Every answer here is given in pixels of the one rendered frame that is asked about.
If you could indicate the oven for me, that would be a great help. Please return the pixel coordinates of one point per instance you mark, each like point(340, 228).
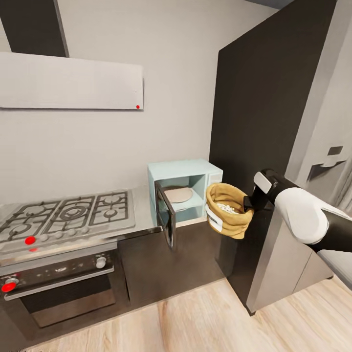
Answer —
point(50, 294)

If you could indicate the popcorn bag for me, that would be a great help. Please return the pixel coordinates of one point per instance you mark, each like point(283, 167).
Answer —
point(227, 223)

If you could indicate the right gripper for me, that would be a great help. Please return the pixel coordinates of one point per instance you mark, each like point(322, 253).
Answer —
point(256, 204)

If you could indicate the burner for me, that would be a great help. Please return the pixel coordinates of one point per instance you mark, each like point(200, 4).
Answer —
point(47, 222)

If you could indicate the microwave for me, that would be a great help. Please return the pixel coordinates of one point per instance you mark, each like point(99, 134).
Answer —
point(179, 184)

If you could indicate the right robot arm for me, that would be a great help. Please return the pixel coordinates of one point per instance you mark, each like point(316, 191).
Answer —
point(324, 228)

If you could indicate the fridge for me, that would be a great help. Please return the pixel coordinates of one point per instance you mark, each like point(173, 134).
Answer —
point(283, 101)

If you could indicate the range hood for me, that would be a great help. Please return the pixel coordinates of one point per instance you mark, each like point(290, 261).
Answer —
point(39, 72)

